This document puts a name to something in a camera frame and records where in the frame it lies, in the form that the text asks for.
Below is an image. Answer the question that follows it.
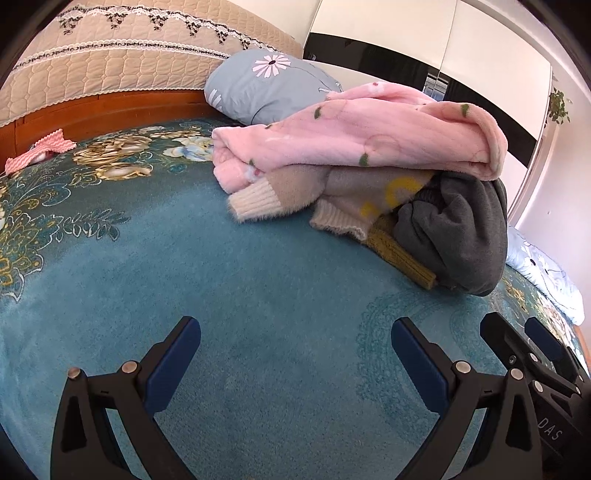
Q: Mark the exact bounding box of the green plant on wardrobe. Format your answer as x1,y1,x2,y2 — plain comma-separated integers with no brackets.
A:
548,87,571,125

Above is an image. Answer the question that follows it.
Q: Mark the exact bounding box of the pink fleece garment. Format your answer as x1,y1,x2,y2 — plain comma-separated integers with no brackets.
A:
211,81,508,194

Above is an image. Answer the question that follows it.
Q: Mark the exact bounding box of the beige quilted headboard cover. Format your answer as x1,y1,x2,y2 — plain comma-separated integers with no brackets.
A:
1,0,303,125

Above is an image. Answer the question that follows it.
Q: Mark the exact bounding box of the wooden bed frame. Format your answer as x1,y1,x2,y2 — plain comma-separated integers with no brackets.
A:
1,90,221,163

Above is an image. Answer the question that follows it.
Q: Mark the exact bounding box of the light blue floral quilt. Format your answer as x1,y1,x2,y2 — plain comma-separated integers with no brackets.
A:
506,226,585,326

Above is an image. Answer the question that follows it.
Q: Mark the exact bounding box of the white black wardrobe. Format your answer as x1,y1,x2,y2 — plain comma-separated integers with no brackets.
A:
225,0,553,222

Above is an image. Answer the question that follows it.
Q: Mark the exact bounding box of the blue floral pillow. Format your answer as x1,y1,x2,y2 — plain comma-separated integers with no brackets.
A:
204,49,342,125

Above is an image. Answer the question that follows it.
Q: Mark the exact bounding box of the dark grey hoodie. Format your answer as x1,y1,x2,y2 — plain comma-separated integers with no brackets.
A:
393,171,508,297

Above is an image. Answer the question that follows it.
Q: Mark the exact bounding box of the beige knit sweater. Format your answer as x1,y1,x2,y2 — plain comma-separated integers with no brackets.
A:
228,165,434,242

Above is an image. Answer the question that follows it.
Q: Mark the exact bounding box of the pink striped small cloth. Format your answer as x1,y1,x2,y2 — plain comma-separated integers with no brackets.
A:
4,129,77,175

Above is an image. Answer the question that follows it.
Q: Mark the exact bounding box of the teal floral blanket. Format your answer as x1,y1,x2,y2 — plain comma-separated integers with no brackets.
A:
1,120,580,479

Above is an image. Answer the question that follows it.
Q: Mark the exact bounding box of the mustard yellow knit garment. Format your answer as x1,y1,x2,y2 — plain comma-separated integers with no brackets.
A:
365,215,437,290

